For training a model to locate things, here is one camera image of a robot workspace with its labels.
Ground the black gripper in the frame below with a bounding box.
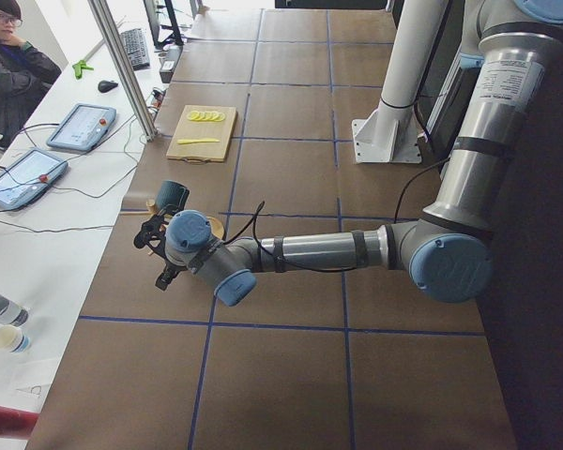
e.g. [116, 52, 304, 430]
[155, 256, 186, 290]

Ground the teal mug yellow inside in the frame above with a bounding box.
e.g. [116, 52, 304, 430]
[155, 180, 190, 215]

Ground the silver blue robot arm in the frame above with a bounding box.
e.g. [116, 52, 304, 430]
[138, 1, 563, 306]

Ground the wooden cup storage rack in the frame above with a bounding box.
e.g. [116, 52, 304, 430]
[140, 200, 225, 253]

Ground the white paper cup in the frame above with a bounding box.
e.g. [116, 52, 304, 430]
[0, 325, 31, 353]

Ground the yellow plastic knife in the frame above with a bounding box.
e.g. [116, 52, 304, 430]
[176, 138, 220, 145]

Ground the wooden cutting board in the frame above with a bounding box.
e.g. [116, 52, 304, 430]
[166, 104, 237, 162]

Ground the far teach pendant tablet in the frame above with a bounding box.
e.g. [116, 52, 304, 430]
[46, 103, 117, 152]

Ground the teach pendant tablet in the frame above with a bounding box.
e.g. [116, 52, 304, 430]
[0, 148, 68, 211]
[46, 103, 117, 152]

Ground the clear water bottle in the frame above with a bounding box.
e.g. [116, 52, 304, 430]
[0, 294, 29, 327]

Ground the near teach pendant tablet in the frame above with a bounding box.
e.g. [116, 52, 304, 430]
[0, 148, 68, 211]

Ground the black computer mouse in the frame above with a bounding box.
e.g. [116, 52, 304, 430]
[98, 80, 118, 93]

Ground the black grey power box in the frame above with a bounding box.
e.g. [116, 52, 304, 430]
[159, 45, 183, 83]

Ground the red object at edge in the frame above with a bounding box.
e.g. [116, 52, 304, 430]
[0, 406, 39, 440]

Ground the green clamp tool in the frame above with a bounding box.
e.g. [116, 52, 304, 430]
[72, 60, 94, 80]

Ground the black keyboard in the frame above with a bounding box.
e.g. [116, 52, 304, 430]
[119, 28, 150, 70]

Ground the black monitor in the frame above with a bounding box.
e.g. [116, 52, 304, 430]
[143, 0, 183, 50]

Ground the seated person dark jacket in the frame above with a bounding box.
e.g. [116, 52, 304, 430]
[0, 1, 61, 148]

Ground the white pillar with base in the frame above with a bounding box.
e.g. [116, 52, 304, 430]
[352, 0, 449, 164]

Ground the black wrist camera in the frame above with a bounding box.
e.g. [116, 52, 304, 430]
[133, 215, 168, 259]

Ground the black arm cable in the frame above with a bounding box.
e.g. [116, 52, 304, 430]
[222, 158, 451, 274]

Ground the aluminium frame post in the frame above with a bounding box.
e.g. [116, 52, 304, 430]
[88, 0, 158, 142]

